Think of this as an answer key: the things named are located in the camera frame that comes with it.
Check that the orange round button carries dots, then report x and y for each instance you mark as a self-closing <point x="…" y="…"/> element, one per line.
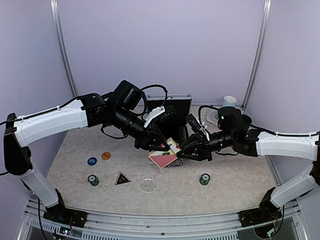
<point x="106" y="155"/>

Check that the white swirl plate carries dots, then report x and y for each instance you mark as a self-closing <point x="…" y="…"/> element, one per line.
<point x="212" y="115"/>

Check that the dark green mug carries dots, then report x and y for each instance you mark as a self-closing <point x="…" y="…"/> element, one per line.
<point x="246" y="121"/>

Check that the blue small blind button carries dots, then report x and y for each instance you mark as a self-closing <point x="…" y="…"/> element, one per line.
<point x="92" y="161"/>

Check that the black triangular dealer button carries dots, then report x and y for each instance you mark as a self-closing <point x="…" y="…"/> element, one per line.
<point x="122" y="179"/>

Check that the green chip stack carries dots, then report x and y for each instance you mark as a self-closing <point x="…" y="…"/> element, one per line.
<point x="204" y="179"/>
<point x="93" y="180"/>

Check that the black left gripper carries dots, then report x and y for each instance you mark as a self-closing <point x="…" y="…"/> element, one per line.
<point x="151" y="133"/>

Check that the aluminium poker case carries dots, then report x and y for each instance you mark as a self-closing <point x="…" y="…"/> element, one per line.
<point x="169" y="127"/>

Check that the clear round plastic lid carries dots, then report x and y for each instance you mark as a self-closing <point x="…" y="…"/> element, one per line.
<point x="148" y="185"/>

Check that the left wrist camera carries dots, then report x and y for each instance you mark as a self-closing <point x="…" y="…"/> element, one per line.
<point x="160" y="113"/>

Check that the right poker chip row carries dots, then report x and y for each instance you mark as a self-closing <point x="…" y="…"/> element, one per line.
<point x="182" y="135"/>

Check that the front aluminium rail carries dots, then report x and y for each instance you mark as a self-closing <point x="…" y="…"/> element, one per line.
<point x="112" y="226"/>

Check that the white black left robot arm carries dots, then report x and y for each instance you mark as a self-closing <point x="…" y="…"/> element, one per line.
<point x="20" y="131"/>

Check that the light blue ribbed cup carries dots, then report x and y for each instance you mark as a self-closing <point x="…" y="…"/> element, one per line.
<point x="229" y="101"/>

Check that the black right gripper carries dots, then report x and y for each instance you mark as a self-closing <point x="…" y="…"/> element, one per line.
<point x="198" y="141"/>

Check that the right aluminium frame post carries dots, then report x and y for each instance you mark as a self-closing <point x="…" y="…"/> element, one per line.
<point x="258" y="53"/>

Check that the red playing card deck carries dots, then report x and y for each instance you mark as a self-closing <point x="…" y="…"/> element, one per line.
<point x="163" y="158"/>

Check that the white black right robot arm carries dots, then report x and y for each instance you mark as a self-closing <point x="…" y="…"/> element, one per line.
<point x="298" y="145"/>

